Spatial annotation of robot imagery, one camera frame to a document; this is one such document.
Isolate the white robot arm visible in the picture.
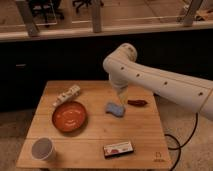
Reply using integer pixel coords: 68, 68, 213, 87
103, 43, 213, 121

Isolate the orange ceramic bowl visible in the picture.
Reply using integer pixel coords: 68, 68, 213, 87
52, 101, 87, 133

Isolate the blue sponge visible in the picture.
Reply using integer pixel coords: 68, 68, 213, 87
105, 102, 125, 117

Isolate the red chili pepper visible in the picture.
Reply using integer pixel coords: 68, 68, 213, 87
127, 100, 148, 107

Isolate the wooden table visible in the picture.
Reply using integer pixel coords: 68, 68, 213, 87
16, 81, 171, 170

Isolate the red and white box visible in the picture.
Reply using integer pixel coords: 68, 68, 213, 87
103, 141, 134, 158

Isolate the white paper cup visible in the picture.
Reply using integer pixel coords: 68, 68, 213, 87
31, 137, 56, 162

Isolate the black office chair right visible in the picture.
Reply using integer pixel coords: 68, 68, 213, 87
72, 0, 105, 14

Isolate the black office chair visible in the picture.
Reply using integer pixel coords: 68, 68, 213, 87
26, 0, 64, 23
72, 0, 105, 14

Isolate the dark cabinet counter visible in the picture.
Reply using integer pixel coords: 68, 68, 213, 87
0, 29, 213, 111

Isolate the black cable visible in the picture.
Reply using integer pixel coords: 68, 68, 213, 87
164, 113, 199, 171

